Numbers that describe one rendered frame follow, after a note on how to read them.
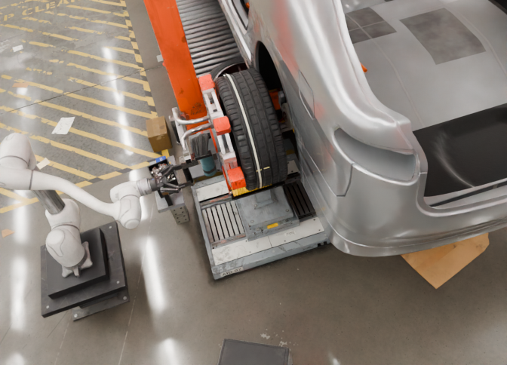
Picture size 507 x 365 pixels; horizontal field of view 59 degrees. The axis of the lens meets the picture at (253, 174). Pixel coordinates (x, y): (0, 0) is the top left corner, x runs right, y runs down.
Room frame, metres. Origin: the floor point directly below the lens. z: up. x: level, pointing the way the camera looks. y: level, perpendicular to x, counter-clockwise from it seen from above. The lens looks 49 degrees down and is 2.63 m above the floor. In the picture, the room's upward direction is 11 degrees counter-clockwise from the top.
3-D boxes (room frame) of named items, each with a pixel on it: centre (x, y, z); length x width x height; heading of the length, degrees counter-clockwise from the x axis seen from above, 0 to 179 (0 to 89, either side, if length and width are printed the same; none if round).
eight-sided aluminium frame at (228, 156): (1.84, 0.14, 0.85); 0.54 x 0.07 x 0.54; 8
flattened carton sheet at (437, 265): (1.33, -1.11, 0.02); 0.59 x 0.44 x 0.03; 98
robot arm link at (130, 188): (1.58, 0.69, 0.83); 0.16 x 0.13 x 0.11; 98
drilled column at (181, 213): (1.99, 0.57, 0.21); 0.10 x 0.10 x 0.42; 8
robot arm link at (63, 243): (1.56, 1.15, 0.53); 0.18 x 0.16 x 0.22; 4
